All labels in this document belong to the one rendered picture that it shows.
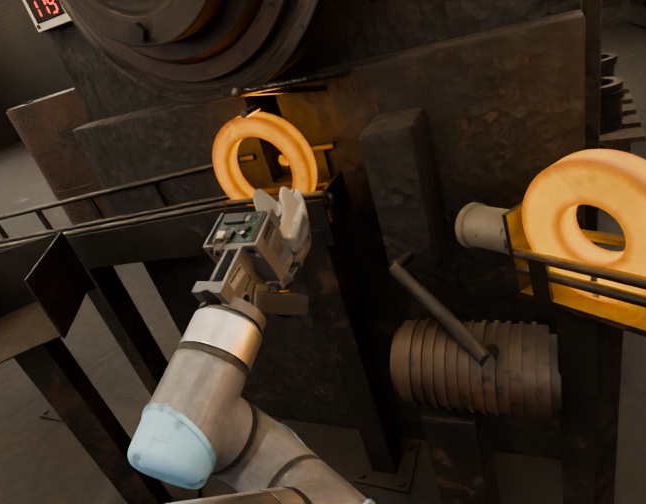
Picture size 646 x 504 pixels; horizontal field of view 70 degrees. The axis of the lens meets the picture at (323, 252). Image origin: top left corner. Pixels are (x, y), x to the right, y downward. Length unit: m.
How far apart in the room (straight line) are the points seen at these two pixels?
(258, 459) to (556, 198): 0.39
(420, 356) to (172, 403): 0.36
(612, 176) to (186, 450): 0.43
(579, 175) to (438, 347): 0.30
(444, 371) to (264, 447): 0.28
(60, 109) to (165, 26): 2.88
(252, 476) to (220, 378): 0.10
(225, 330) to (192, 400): 0.07
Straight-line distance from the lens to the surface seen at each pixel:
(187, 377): 0.44
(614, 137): 2.36
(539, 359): 0.65
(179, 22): 0.65
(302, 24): 0.66
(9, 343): 1.01
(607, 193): 0.50
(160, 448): 0.43
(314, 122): 0.80
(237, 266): 0.48
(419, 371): 0.67
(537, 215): 0.55
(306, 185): 0.76
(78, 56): 1.14
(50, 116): 3.53
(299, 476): 0.45
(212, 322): 0.46
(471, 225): 0.61
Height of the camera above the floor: 0.98
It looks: 28 degrees down
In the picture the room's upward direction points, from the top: 17 degrees counter-clockwise
